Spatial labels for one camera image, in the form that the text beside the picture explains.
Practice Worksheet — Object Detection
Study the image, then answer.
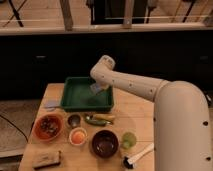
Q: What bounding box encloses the blue sponge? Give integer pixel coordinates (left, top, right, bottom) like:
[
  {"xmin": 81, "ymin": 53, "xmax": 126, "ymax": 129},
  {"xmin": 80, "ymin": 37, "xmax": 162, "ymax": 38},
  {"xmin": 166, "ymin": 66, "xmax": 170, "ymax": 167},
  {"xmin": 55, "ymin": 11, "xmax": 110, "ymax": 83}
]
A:
[{"xmin": 90, "ymin": 83, "xmax": 103, "ymax": 95}]

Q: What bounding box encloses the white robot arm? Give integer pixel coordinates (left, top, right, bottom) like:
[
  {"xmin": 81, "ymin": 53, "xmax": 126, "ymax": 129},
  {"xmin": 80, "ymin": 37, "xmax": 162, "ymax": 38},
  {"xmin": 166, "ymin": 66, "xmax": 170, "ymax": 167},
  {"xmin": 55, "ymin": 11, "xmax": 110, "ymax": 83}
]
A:
[{"xmin": 90, "ymin": 55, "xmax": 213, "ymax": 171}]

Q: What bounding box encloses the green plastic tray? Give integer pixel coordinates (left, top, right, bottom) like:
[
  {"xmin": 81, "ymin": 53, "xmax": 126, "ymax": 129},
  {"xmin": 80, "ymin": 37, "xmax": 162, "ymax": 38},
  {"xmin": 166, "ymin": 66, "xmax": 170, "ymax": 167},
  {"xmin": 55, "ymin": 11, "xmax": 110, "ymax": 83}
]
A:
[{"xmin": 60, "ymin": 77, "xmax": 114, "ymax": 112}]

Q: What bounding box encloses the green chili pepper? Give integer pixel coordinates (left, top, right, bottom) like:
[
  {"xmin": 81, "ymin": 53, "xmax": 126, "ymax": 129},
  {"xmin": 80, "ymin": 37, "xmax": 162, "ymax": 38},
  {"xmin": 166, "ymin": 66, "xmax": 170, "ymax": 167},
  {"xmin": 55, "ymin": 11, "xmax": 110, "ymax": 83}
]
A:
[{"xmin": 84, "ymin": 117, "xmax": 111, "ymax": 126}]

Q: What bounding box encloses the small metal cup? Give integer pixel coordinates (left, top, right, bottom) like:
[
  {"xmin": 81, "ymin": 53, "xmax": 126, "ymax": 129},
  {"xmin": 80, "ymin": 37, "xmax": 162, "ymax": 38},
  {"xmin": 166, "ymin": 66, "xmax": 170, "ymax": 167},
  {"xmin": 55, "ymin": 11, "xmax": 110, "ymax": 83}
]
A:
[{"xmin": 68, "ymin": 114, "xmax": 81, "ymax": 128}]

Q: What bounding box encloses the small bowl with orange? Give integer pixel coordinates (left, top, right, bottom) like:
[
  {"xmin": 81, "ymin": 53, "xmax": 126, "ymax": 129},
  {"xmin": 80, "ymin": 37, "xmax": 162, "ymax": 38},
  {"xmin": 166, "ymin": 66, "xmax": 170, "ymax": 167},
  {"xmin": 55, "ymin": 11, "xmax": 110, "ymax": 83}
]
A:
[{"xmin": 69, "ymin": 127, "xmax": 87, "ymax": 146}]

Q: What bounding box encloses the small blue grey cloth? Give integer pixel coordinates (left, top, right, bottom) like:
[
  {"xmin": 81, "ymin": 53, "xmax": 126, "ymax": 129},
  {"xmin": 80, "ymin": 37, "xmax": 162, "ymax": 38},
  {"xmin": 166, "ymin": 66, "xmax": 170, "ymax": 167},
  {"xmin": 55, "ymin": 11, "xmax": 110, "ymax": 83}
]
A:
[{"xmin": 44, "ymin": 100, "xmax": 60, "ymax": 111}]

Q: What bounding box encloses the dark purple bowl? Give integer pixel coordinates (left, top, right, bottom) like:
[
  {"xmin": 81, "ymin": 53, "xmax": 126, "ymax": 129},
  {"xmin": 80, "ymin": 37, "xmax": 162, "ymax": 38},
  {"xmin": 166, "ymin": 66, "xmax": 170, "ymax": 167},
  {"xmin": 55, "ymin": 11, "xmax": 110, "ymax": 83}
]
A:
[{"xmin": 91, "ymin": 130, "xmax": 119, "ymax": 158}]

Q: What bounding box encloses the green cup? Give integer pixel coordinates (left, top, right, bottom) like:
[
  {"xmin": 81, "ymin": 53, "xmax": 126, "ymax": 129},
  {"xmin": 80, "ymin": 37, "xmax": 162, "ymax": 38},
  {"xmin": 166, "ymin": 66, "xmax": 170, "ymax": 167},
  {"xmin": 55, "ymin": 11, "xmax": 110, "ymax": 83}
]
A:
[{"xmin": 121, "ymin": 132, "xmax": 137, "ymax": 149}]

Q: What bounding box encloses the orange bowl with food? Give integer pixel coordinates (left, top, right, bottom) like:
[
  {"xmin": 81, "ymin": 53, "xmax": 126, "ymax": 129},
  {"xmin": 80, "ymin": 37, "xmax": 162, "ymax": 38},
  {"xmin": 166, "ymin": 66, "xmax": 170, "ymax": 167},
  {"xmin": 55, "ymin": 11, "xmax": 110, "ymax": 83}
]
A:
[{"xmin": 33, "ymin": 114, "xmax": 63, "ymax": 142}]

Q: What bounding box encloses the wooden handled utensil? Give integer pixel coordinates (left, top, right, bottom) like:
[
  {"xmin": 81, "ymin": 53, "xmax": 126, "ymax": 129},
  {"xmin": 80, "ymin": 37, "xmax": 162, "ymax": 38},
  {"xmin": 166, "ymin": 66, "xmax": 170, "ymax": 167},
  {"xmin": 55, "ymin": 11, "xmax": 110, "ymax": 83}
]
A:
[{"xmin": 87, "ymin": 114, "xmax": 115, "ymax": 122}]

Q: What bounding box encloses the white handled black brush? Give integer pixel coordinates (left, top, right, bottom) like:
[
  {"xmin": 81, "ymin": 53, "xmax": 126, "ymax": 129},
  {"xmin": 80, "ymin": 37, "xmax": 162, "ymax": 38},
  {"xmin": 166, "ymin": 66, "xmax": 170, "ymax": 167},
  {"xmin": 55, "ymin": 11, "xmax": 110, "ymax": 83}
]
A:
[{"xmin": 123, "ymin": 143, "xmax": 154, "ymax": 169}]

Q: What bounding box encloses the black floor cable left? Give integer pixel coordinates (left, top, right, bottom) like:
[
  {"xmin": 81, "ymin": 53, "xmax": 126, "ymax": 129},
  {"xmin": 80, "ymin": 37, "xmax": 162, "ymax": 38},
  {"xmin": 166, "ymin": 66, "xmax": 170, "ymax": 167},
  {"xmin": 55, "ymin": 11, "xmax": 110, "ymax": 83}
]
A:
[{"xmin": 0, "ymin": 114, "xmax": 30, "ymax": 144}]

